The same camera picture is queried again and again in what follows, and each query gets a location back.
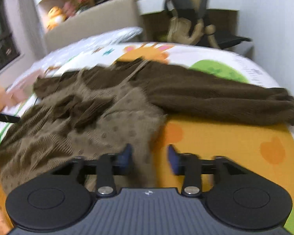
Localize brown polka dot dress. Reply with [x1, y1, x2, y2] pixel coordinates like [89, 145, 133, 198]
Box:
[0, 59, 294, 193]

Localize pink cardboard box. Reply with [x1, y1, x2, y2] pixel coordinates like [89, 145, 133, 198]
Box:
[5, 69, 45, 107]

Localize colourful cartoon play mat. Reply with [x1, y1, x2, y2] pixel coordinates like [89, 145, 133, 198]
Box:
[0, 41, 294, 235]

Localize yellow duck plush toy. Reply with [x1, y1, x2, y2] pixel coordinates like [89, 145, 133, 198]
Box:
[47, 6, 67, 30]

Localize pink plush toy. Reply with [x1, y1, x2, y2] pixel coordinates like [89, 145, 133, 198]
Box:
[63, 1, 77, 18]

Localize potted plant red leaves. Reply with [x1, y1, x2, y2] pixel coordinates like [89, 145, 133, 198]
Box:
[76, 0, 91, 14]

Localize beige upholstered headboard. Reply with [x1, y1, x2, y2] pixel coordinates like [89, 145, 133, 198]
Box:
[44, 0, 145, 52]

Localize beige mesh office chair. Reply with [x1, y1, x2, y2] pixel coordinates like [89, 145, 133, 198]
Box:
[167, 0, 252, 49]

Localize white desk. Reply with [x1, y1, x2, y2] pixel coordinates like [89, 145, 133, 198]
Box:
[135, 0, 240, 15]

